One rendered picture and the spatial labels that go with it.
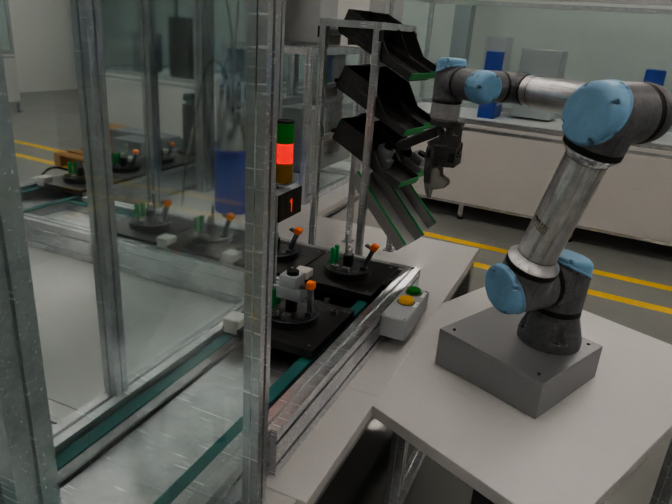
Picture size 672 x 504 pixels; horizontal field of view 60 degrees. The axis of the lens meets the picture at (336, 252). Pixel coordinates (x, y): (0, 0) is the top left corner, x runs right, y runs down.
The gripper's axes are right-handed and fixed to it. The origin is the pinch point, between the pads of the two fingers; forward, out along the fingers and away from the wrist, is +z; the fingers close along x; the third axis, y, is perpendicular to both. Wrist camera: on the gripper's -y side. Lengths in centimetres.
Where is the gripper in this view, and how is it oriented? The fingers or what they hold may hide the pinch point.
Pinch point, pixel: (427, 192)
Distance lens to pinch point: 162.3
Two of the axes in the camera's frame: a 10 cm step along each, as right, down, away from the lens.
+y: 9.1, 2.0, -3.6
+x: 4.1, -3.0, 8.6
